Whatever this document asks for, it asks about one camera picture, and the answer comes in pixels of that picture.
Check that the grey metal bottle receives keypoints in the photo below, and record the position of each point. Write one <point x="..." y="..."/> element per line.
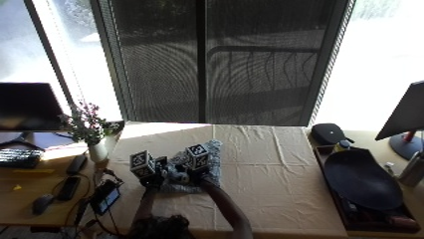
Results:
<point x="413" y="171"/>

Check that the cream tablecloth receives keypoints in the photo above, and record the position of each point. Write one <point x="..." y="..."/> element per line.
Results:
<point x="269" y="172"/>

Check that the black keyboard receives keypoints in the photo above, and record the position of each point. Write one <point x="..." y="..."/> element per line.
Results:
<point x="21" y="158"/>

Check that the reddish item in tray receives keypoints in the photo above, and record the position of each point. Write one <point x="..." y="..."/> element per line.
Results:
<point x="403" y="221"/>

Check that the dark computer mouse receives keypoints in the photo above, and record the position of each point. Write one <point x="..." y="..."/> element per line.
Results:
<point x="43" y="203"/>

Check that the white marker cube left glove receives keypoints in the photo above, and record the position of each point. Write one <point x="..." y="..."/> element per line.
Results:
<point x="143" y="163"/>

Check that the black monitor on blue stand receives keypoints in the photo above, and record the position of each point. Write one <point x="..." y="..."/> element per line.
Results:
<point x="406" y="113"/>

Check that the small yellow piece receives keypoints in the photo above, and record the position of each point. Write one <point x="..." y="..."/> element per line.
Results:
<point x="18" y="187"/>

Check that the large black oval dish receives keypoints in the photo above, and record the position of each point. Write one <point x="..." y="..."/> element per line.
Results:
<point x="362" y="181"/>

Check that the white vase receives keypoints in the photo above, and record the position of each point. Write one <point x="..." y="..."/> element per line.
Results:
<point x="98" y="151"/>

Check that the blue patterned cloth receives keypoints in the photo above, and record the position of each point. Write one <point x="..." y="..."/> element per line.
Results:
<point x="215" y="159"/>

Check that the black phone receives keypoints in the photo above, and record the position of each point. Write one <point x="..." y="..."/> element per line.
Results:
<point x="70" y="188"/>

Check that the white marker cube glove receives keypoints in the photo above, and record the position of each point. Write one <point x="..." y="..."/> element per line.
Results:
<point x="143" y="163"/>
<point x="197" y="156"/>

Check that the black device with lit screen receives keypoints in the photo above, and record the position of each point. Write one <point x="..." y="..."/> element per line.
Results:
<point x="106" y="197"/>

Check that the white marker cube right glove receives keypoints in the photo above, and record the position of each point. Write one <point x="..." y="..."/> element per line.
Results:
<point x="197" y="156"/>

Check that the yellow ruler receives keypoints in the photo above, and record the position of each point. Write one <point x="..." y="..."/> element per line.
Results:
<point x="34" y="171"/>

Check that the dark wooden tray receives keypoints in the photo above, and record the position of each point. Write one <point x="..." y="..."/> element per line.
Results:
<point x="339" y="202"/>

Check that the dark window screen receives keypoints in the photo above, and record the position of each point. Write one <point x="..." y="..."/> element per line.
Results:
<point x="221" y="66"/>

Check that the person's right hand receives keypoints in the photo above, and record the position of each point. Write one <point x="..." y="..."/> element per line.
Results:
<point x="197" y="174"/>

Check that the person's left hand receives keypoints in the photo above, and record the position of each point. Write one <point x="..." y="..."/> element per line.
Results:
<point x="152" y="172"/>

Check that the black remote control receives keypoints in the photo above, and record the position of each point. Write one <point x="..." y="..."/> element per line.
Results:
<point x="78" y="164"/>

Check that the black monitor with stand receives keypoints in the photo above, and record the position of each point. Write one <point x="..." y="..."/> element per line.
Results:
<point x="27" y="106"/>

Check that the pink flower bunch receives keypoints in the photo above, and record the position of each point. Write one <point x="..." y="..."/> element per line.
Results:
<point x="88" y="124"/>

